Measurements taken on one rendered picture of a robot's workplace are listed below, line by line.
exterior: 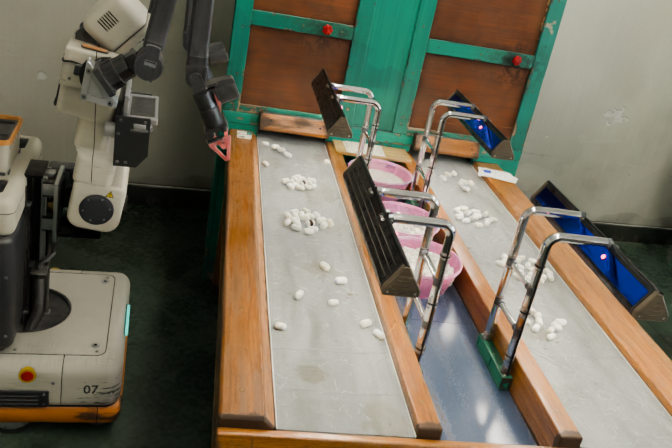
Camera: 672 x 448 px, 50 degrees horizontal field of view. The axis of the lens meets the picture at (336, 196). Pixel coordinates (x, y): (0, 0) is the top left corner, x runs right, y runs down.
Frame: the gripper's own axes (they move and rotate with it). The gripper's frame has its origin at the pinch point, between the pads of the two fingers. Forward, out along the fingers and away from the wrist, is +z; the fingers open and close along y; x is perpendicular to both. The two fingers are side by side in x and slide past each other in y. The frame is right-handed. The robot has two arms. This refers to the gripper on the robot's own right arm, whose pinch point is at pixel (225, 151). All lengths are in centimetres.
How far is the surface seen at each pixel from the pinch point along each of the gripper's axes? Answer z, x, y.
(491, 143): 34, -84, 13
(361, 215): 7, -28, -52
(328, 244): 38.9, -19.9, -5.5
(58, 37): -19, 67, 173
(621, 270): 30, -79, -77
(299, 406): 29, 0, -82
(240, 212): 24.4, 3.2, 8.0
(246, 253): 24.1, 3.8, -19.5
